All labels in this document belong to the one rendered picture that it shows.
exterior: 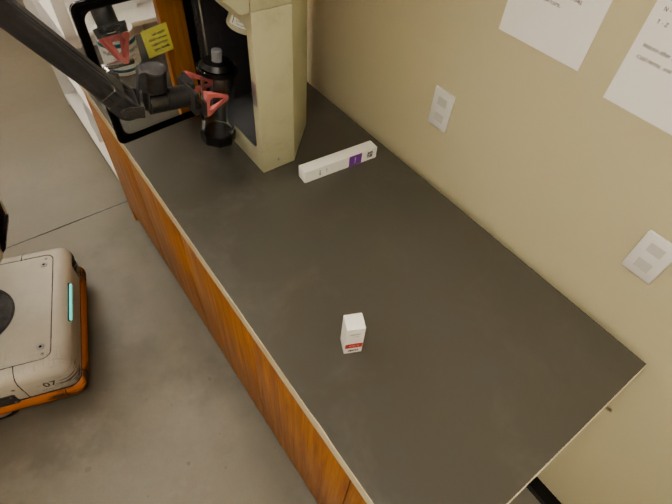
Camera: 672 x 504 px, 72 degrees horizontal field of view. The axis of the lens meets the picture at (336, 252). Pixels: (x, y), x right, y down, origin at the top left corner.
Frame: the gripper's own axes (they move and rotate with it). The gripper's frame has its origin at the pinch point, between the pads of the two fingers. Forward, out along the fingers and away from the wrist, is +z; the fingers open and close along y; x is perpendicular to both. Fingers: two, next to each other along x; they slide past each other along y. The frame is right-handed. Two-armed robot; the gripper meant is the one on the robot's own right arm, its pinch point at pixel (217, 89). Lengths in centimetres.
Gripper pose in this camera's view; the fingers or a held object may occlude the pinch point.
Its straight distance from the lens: 140.5
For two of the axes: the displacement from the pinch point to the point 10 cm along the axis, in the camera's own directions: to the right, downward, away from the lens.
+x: -1.6, 6.7, 7.2
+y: -6.0, -6.5, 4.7
